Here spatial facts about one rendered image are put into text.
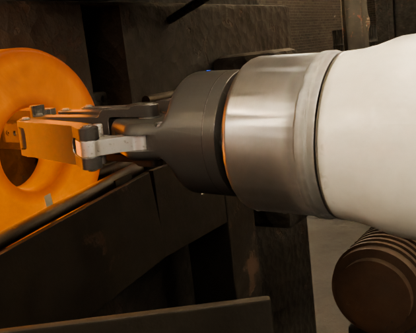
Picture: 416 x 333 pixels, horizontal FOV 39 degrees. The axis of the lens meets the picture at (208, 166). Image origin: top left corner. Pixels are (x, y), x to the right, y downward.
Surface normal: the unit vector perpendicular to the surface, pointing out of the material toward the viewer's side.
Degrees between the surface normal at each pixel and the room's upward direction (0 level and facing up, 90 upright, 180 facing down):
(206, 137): 83
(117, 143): 92
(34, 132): 90
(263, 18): 90
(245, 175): 108
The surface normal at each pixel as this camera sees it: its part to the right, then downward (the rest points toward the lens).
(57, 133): -0.72, 0.20
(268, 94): -0.48, -0.40
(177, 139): -0.53, 0.15
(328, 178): -0.51, 0.54
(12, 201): 0.85, 0.04
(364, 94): -0.72, -0.35
